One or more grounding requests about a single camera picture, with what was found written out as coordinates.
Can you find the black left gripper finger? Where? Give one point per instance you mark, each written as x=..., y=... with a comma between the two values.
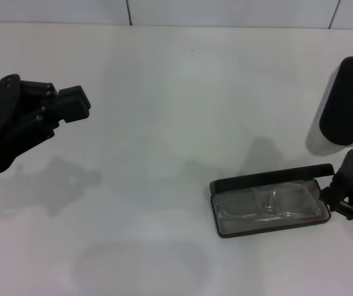
x=74, y=112
x=71, y=94

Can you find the black glasses case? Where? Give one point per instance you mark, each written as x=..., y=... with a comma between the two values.
x=287, y=175

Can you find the clear white glasses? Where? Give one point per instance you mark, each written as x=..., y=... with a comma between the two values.
x=265, y=200

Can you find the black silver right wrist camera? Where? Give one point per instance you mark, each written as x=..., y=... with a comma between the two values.
x=345, y=108

